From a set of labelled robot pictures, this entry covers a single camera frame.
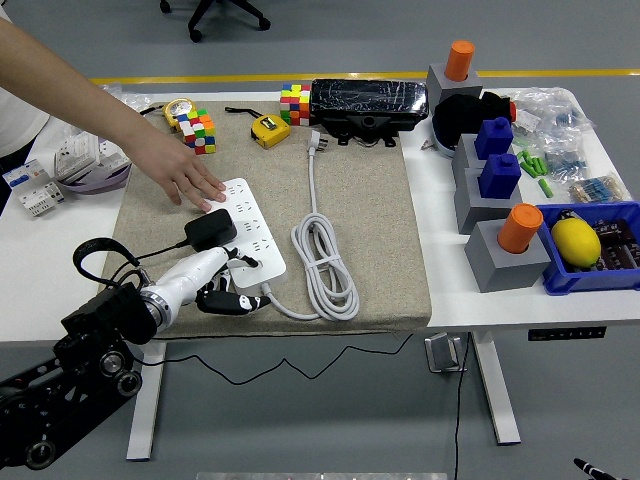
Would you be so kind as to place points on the grey-brown mat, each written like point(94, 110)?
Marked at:
point(360, 200)

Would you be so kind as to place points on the black plug adapter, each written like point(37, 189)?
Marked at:
point(210, 230)

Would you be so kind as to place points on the yellow tape measure black window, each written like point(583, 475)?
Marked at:
point(270, 132)

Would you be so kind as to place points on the white power strip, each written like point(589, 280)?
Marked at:
point(255, 215)

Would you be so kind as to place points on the bag of blue resistors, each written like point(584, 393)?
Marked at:
point(565, 161)

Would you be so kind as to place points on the black cloth cap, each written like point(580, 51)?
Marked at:
point(462, 117)

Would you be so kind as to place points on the green cylinder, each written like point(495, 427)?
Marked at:
point(523, 157)
point(545, 188)
point(542, 166)
point(530, 169)

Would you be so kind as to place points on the person's forearm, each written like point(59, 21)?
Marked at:
point(65, 95)

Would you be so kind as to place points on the bag of tan resistors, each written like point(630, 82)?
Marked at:
point(600, 190)

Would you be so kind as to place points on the black office chair base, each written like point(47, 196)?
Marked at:
point(225, 15)

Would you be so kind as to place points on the yellow lemon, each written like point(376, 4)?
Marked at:
point(575, 241)

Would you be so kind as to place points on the blue block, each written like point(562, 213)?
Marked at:
point(494, 137)
point(500, 176)

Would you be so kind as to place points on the white socket panel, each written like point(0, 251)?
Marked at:
point(75, 157)
point(114, 156)

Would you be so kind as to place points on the black plastic bracket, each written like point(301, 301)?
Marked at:
point(362, 127)

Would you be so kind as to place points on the yellow tape measure clear face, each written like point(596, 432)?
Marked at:
point(179, 110)

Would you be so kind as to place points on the black wrapped box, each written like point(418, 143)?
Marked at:
point(368, 100)

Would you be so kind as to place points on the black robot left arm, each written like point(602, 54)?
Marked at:
point(105, 310)

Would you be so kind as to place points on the black table control panel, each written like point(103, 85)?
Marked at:
point(567, 333)

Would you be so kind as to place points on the small metal screws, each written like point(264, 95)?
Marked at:
point(426, 145)

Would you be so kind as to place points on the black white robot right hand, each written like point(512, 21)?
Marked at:
point(589, 468)

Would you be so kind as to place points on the white table leg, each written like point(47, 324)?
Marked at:
point(145, 400)
point(495, 395)

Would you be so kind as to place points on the white circuit breaker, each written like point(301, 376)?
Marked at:
point(32, 189)

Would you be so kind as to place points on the empty clear plastic bag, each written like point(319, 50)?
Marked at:
point(137, 102)

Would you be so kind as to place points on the red knob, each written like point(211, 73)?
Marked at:
point(513, 110)

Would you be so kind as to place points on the large clear parts bag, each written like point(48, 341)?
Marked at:
point(550, 112)

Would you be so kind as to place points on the blue plastic bin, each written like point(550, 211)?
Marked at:
point(590, 282)

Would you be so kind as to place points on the orange cylinder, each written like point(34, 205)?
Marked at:
point(520, 227)
point(460, 60)

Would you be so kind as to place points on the white round base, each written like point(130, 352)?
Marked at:
point(444, 146)

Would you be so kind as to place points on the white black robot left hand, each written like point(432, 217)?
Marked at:
point(192, 275)

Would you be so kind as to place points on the person's hand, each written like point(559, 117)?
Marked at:
point(175, 167)

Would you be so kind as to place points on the grey block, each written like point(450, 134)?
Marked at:
point(472, 205)
point(505, 267)
point(452, 87)
point(465, 155)

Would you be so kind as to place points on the colourful puzzle cube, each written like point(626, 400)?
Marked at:
point(199, 132)
point(296, 103)

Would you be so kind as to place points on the clear bag of screws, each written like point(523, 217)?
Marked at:
point(112, 91)

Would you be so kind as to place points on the silver metal hook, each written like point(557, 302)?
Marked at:
point(440, 352)

